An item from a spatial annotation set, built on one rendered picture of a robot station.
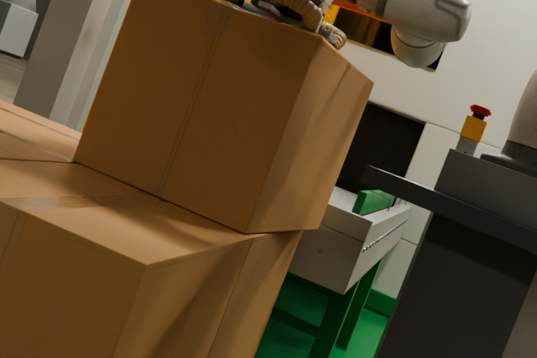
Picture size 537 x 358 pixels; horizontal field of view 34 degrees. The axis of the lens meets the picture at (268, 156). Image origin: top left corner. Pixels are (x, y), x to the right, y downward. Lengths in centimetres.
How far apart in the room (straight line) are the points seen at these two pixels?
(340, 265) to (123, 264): 128
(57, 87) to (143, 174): 162
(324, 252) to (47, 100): 141
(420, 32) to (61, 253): 84
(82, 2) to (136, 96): 160
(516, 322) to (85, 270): 98
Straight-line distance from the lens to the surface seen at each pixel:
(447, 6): 169
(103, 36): 566
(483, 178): 189
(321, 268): 237
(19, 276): 121
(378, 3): 171
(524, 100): 197
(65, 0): 339
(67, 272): 118
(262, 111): 169
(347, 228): 235
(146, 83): 178
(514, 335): 188
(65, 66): 335
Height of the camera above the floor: 78
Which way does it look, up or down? 3 degrees down
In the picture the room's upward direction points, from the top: 21 degrees clockwise
